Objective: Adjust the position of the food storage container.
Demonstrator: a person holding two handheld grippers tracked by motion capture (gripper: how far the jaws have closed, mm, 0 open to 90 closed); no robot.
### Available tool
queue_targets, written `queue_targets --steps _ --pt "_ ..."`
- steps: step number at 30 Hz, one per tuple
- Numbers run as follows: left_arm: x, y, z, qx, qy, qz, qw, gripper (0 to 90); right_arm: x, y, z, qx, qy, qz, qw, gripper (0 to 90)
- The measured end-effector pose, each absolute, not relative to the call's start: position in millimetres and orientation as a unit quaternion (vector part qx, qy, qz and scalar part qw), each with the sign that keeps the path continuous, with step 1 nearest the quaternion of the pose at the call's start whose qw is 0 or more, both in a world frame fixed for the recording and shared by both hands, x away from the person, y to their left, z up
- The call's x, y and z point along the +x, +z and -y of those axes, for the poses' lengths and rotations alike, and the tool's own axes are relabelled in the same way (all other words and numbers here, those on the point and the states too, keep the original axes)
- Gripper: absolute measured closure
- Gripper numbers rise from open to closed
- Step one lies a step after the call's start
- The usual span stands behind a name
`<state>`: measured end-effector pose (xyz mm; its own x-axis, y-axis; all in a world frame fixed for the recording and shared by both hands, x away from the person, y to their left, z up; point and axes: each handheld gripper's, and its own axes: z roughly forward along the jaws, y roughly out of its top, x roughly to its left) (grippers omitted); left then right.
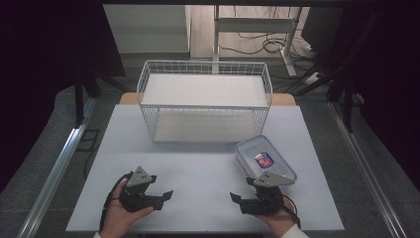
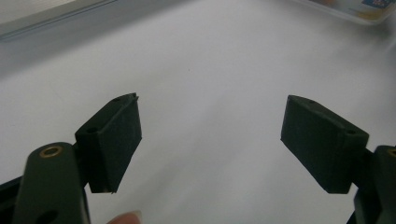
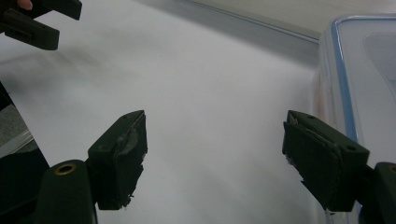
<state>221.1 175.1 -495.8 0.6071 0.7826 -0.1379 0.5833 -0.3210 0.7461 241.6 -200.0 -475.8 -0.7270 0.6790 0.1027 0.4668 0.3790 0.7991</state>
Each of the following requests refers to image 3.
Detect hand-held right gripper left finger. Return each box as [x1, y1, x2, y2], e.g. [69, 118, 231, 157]
[87, 109, 149, 211]

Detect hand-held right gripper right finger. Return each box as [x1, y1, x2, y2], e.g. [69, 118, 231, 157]
[281, 109, 375, 213]

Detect clear blue-rimmed plastic container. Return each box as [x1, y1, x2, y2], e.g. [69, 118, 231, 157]
[312, 13, 396, 224]

